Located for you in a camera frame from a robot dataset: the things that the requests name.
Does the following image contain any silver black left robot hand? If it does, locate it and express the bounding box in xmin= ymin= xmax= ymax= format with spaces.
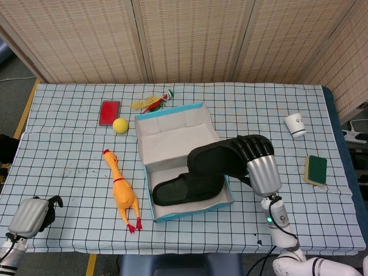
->
xmin=7 ymin=195 xmax=64 ymax=239

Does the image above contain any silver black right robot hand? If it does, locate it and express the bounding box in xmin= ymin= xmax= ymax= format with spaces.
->
xmin=236 ymin=134 xmax=282 ymax=197

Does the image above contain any black rubber slipper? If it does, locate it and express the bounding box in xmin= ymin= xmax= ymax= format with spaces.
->
xmin=187 ymin=137 xmax=255 ymax=187
xmin=152 ymin=172 xmax=224 ymax=206

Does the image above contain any blue cardboard shoe box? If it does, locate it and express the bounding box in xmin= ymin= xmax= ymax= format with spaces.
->
xmin=134 ymin=102 xmax=234 ymax=223

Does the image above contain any green yellow sponge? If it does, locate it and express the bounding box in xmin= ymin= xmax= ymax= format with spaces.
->
xmin=304 ymin=155 xmax=328 ymax=185

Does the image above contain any white paper cup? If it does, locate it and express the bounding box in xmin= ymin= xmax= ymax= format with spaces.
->
xmin=285 ymin=113 xmax=306 ymax=139

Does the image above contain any checked light blue tablecloth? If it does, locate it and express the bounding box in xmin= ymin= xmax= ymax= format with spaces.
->
xmin=0 ymin=82 xmax=363 ymax=255

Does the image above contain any yellow rubber chicken toy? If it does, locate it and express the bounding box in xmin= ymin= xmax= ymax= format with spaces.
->
xmin=102 ymin=148 xmax=143 ymax=233

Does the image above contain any white power strip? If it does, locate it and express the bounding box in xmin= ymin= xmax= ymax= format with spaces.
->
xmin=342 ymin=129 xmax=368 ymax=144

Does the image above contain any blue chair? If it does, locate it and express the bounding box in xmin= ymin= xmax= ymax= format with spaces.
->
xmin=119 ymin=253 xmax=244 ymax=276

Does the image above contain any yellow foam ball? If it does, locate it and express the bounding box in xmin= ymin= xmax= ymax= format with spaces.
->
xmin=112 ymin=117 xmax=129 ymax=134

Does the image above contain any colourful feather shuttlecock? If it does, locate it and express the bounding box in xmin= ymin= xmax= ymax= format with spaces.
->
xmin=131 ymin=89 xmax=175 ymax=113

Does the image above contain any woven bamboo folding screen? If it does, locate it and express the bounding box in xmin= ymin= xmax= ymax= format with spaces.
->
xmin=0 ymin=0 xmax=368 ymax=124

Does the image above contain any red pad with dark frame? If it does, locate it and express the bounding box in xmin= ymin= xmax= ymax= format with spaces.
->
xmin=98 ymin=100 xmax=121 ymax=127

